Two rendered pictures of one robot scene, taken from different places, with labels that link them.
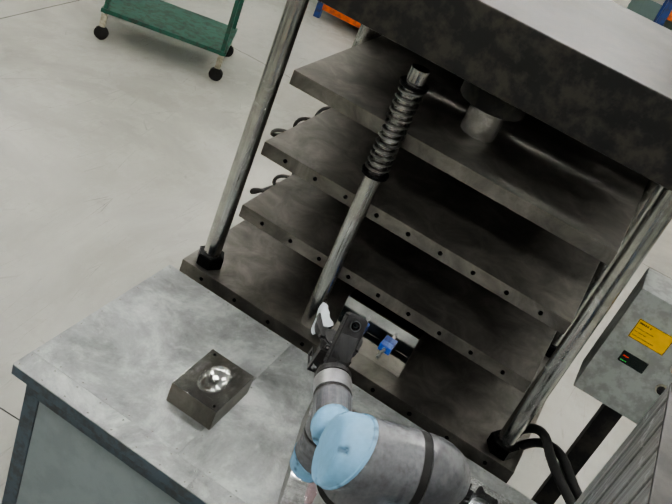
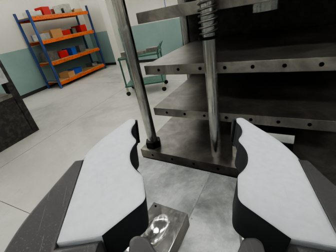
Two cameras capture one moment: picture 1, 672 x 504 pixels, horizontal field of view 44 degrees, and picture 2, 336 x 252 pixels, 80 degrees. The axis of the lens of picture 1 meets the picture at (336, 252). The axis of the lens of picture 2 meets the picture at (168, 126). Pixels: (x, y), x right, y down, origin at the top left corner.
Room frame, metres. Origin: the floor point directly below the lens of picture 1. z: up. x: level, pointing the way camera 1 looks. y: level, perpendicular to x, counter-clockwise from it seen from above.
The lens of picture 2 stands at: (1.35, -0.09, 1.52)
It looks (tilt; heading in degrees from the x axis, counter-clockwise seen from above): 29 degrees down; 20
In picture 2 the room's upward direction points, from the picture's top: 11 degrees counter-clockwise
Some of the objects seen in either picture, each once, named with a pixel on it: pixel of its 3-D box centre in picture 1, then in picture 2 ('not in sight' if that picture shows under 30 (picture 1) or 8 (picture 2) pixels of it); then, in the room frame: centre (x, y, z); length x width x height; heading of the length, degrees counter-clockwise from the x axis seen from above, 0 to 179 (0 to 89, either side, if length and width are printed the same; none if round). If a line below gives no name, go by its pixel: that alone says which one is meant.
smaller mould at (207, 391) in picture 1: (211, 388); (158, 235); (1.74, 0.17, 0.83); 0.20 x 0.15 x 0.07; 166
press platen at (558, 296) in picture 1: (447, 196); (263, 47); (2.60, -0.27, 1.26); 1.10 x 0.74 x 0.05; 76
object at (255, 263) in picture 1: (385, 312); (258, 131); (2.56, -0.26, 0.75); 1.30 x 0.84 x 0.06; 76
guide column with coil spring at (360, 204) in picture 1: (340, 250); (213, 103); (2.27, -0.01, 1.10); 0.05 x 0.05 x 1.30
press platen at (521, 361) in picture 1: (418, 253); (261, 90); (2.60, -0.27, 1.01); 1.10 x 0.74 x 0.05; 76
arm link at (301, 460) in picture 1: (322, 453); not in sight; (1.17, -0.13, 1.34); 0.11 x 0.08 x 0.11; 102
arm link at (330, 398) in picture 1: (331, 417); not in sight; (1.17, -0.12, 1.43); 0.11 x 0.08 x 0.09; 12
